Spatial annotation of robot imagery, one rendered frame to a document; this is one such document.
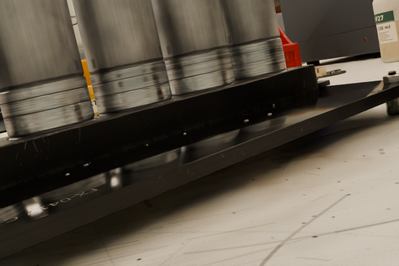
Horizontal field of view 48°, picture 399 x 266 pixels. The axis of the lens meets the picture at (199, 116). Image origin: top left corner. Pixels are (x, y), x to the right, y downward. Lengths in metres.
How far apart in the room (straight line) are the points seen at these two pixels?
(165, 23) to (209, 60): 0.02
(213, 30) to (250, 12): 0.02
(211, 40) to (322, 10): 0.37
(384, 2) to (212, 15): 0.25
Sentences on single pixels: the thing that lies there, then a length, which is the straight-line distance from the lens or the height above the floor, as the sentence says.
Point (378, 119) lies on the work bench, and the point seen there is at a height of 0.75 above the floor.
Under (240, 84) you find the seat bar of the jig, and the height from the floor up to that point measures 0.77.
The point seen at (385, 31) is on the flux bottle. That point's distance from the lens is 0.39.
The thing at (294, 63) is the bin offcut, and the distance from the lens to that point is 0.44.
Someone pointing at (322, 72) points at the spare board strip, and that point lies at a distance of 0.36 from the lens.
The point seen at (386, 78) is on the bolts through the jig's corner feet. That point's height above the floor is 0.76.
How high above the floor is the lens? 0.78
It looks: 7 degrees down
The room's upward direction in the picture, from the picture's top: 12 degrees counter-clockwise
